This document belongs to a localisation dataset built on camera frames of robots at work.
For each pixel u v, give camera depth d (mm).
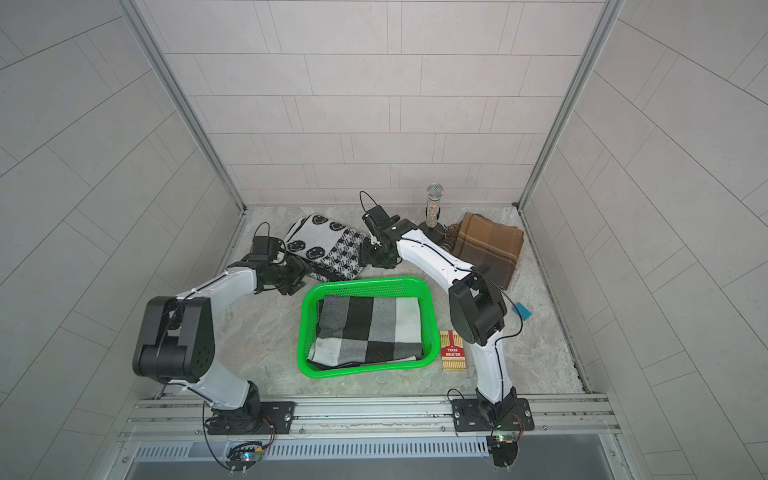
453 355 800
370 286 825
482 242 1020
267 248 734
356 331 828
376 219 706
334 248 991
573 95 846
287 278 787
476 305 500
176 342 444
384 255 747
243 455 651
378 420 716
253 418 645
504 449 681
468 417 708
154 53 763
